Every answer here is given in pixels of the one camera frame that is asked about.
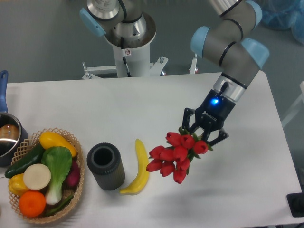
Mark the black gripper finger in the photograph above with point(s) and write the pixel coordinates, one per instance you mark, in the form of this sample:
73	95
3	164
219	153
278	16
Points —
188	113
222	134

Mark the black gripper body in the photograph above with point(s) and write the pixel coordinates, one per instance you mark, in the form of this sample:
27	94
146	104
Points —
212	113

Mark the red tulip bouquet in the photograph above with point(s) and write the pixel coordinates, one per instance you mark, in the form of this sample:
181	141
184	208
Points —
176	158

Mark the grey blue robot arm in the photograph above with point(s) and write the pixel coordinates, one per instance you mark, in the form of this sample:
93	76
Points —
227	45

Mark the yellow plastic banana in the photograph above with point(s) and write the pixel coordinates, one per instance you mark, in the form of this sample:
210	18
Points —
141	179

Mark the dark grey ribbed vase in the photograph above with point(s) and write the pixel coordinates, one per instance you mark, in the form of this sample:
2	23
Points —
105	163

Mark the black device at edge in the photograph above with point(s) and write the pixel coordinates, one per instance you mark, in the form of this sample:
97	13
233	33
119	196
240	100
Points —
296	204

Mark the blue plastic bag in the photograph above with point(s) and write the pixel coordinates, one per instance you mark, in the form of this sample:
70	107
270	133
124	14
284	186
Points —
284	15

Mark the purple sweet potato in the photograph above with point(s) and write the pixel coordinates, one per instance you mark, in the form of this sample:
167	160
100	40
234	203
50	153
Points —
73	177

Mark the green bok choy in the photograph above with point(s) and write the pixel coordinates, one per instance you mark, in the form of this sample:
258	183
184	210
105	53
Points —
59	161

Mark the yellow squash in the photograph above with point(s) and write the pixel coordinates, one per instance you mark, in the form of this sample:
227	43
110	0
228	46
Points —
52	139

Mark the green chili pepper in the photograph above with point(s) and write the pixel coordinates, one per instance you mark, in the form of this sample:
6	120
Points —
59	207

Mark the green cucumber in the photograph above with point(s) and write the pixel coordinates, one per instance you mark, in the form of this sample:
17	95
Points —
27	155

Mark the woven wicker basket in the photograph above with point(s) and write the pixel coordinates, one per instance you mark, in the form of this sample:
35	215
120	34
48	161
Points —
72	193

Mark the round cream bun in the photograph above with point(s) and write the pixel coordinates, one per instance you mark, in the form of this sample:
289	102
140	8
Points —
37	176

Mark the orange fruit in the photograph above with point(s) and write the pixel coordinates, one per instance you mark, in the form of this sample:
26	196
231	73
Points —
32	203

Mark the yellow bell pepper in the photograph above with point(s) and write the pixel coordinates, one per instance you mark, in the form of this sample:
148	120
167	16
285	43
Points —
17	185

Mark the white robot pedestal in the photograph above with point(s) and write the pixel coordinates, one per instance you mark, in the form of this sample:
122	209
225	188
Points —
131	48

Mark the white frame at right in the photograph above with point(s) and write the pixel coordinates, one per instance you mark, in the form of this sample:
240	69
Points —
294	108

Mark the blue handled saucepan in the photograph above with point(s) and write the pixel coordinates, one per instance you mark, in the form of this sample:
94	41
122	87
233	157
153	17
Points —
12	133

